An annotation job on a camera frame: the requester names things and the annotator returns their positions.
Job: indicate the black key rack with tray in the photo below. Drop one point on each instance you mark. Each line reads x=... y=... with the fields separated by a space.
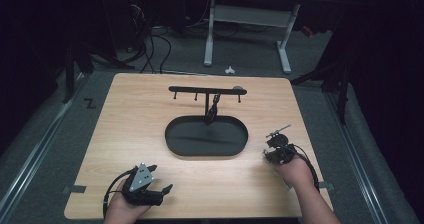
x=206 y=135

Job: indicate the grey tape strip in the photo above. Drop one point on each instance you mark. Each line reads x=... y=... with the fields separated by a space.
x=76 y=189
x=327 y=185

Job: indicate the small white floor object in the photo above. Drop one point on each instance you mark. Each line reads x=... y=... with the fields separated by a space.
x=229 y=70

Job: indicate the small red object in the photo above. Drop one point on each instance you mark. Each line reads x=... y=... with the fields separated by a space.
x=307 y=31

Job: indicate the person's right hand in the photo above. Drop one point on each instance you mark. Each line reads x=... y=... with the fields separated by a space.
x=295 y=172

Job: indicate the white metal desk frame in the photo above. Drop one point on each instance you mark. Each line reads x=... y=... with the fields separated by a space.
x=248 y=15

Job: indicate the metal floor rail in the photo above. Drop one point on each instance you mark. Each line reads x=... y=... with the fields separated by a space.
x=36 y=157
x=358 y=164

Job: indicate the black car key with keyring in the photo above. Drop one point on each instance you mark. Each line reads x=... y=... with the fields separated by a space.
x=212 y=110

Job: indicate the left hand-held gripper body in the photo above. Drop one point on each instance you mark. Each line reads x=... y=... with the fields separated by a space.
x=140 y=187

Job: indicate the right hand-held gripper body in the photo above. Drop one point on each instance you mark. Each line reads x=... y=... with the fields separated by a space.
x=281 y=147

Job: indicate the black metal stand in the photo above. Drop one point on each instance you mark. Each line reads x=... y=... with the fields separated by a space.
x=341 y=90
x=70 y=70

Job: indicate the dark equipment with red light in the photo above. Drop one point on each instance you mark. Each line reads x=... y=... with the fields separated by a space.
x=140 y=14

